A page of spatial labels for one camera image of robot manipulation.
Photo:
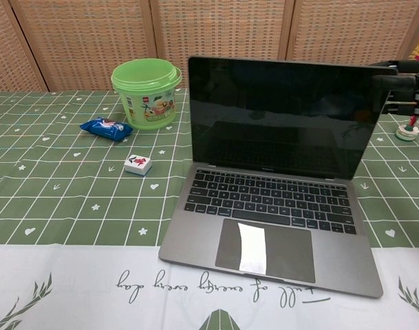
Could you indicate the blue cookie snack packet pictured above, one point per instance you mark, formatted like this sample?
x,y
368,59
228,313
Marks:
x,y
106,128

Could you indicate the white mahjong tile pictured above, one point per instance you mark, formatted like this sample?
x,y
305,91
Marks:
x,y
137,163

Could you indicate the green plastic bucket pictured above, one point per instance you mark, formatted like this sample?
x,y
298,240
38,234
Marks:
x,y
150,103

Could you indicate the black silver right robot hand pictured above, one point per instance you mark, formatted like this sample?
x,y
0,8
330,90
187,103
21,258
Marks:
x,y
410,80

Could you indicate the silver laptop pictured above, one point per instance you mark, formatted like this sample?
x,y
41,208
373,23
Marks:
x,y
264,206

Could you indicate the red yellow feather shuttlecock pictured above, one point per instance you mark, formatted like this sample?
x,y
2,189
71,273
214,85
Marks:
x,y
406,132

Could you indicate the woven bamboo folding screen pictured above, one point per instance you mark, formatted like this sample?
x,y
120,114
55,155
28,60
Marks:
x,y
92,41

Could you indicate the green checkered tablecloth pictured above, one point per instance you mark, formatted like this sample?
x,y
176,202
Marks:
x,y
75,192

